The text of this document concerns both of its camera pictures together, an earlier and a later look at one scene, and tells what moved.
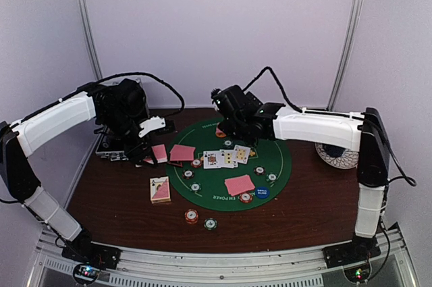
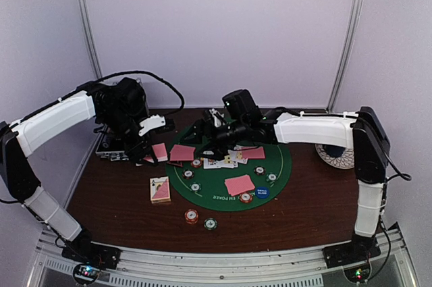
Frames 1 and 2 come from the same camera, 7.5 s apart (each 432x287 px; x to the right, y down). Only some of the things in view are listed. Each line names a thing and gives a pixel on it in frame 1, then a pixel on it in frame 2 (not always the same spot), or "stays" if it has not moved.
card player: (181, 152) stays
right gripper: (225, 129) → (200, 126)
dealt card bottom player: (239, 185) stays
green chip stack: (210, 223) stays
